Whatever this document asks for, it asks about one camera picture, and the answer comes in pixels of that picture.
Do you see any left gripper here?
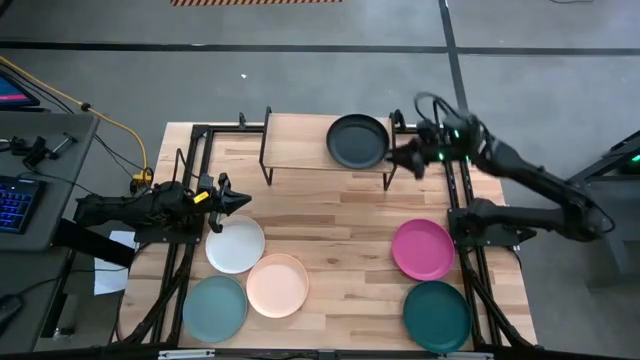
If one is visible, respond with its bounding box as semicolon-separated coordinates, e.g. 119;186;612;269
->
197;172;253;235

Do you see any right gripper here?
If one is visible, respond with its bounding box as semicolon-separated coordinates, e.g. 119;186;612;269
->
388;118;452;180

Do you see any white plate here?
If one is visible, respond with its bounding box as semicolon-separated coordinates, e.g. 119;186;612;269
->
205;214;266;275

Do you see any black plate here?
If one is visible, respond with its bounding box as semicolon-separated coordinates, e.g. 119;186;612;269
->
326;113;391;170

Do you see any pink plate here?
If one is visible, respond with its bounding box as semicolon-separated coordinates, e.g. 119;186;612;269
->
391;218;456;282

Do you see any peach plate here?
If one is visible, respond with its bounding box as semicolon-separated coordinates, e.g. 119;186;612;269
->
245;253;310;319

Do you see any light grey-blue plate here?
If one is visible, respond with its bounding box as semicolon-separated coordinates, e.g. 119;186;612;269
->
182;274;249;344

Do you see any dark teal plate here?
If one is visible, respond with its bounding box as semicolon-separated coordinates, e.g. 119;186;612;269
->
402;280;473;354

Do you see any wooden shelf with black legs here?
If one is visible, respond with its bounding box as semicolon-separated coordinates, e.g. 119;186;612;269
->
258;105;407;192

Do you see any black flat board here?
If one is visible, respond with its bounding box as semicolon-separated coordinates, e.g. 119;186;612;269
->
52;218;136;269

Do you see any white paper sheet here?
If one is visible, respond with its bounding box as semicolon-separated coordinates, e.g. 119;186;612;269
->
93;229;139;296

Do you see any grey desk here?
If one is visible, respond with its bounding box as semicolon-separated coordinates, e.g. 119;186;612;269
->
0;110;101;354

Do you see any black clamp tool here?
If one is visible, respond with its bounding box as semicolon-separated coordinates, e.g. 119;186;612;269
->
0;132;79;169

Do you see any black stand with green light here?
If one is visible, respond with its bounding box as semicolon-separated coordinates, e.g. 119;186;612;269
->
567;130;640;184

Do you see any backlit black keyboard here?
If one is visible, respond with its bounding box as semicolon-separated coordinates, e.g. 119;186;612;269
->
0;174;46;235

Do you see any computer monitor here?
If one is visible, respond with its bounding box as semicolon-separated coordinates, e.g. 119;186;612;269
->
0;69;41;109

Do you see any black computer mouse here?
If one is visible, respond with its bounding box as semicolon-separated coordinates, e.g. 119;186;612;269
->
0;293;24;326

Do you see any black cable loop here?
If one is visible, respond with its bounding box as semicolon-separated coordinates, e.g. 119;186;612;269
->
413;91;469;132

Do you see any yellow cable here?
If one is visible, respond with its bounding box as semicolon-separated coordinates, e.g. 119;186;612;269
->
0;55;151;181

